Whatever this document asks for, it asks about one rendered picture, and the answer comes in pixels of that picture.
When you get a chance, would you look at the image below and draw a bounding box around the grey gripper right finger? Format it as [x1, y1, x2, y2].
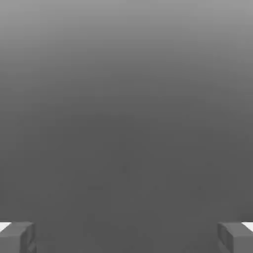
[216, 221, 253, 253]

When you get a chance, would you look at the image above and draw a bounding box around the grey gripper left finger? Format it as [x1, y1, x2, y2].
[0, 221, 37, 253]

